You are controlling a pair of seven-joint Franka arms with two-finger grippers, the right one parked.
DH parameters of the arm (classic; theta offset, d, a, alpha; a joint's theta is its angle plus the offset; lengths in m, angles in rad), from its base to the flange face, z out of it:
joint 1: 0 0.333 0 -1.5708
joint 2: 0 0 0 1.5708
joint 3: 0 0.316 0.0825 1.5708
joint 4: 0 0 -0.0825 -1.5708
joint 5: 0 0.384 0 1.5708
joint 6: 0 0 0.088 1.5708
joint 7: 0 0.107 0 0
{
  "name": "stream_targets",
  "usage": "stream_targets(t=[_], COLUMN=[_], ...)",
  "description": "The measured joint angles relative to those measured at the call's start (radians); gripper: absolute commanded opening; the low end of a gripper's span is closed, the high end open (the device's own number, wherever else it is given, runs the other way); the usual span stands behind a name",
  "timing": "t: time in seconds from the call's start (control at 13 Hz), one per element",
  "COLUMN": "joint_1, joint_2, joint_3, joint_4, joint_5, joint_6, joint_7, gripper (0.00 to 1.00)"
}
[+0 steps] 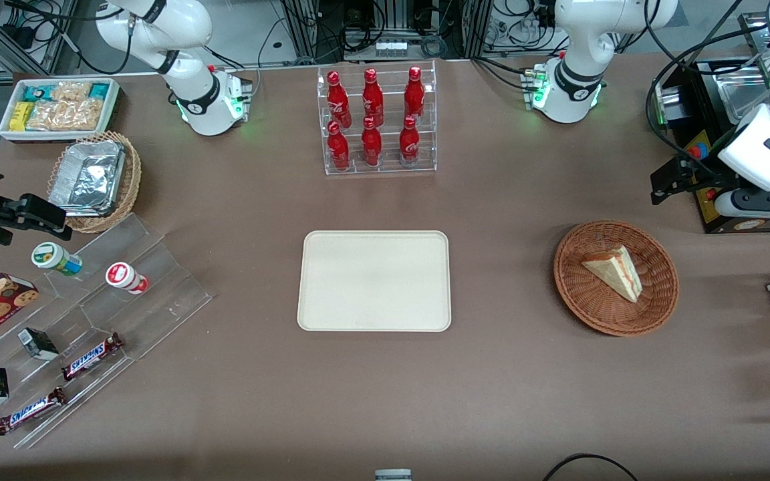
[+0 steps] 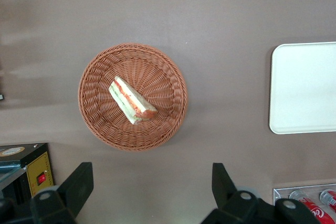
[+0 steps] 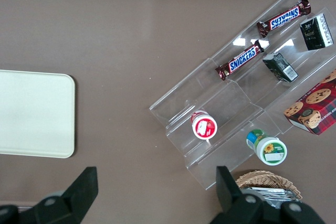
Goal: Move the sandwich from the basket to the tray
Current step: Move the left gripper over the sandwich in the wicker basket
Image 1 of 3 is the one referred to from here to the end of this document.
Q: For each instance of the clear acrylic step shelf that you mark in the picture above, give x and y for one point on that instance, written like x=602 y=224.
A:
x=158 y=300

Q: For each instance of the red cola bottle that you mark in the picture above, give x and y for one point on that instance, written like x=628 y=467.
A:
x=372 y=97
x=414 y=93
x=338 y=148
x=337 y=100
x=371 y=145
x=409 y=141

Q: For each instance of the Snickers chocolate bar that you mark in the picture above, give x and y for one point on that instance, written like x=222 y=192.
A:
x=91 y=356
x=31 y=411

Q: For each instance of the white snack bin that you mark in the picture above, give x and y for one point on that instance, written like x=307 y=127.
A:
x=7 y=133

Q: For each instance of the aluminium foil container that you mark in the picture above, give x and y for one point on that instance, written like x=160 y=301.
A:
x=87 y=177

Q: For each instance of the black machine box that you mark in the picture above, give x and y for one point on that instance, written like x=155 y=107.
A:
x=699 y=87

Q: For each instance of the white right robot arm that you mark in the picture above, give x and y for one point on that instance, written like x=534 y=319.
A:
x=198 y=100

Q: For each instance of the stainless steel pan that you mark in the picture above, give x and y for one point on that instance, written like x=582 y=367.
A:
x=742 y=90

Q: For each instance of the cream plastic tray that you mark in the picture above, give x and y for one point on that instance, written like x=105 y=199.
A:
x=371 y=280

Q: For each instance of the brown wicker basket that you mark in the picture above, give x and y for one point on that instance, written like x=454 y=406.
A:
x=579 y=294

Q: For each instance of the light wicker basket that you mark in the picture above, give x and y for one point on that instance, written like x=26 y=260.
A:
x=132 y=180

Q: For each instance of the green lid yogurt cup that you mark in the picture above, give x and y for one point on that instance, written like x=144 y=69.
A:
x=54 y=258

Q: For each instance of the triangular sandwich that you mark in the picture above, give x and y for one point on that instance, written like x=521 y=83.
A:
x=615 y=270

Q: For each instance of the small grey device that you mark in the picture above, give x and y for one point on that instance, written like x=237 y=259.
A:
x=393 y=475

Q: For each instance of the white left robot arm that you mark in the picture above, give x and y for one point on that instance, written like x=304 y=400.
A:
x=575 y=80

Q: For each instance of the teal snack packet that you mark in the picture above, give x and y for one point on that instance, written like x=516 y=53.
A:
x=36 y=93
x=99 y=90

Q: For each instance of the clear acrylic bottle rack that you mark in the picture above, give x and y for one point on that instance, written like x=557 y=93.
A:
x=385 y=170

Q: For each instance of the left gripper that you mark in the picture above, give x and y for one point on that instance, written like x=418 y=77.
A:
x=700 y=175

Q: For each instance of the small clear cracker packet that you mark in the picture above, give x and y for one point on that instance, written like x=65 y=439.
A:
x=71 y=91

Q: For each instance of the large clear cracker packet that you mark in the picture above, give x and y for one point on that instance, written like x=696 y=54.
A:
x=64 y=115

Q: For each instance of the yellow snack packet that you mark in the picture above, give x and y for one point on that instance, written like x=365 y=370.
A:
x=21 y=117

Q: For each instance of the white power strip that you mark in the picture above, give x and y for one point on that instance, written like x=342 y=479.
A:
x=390 y=47

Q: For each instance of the red emergency button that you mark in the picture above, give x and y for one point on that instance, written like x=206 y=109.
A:
x=696 y=150

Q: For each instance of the red lid yogurt cup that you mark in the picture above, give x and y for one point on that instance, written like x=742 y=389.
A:
x=124 y=276

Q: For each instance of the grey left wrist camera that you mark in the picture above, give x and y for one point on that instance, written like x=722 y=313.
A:
x=762 y=202

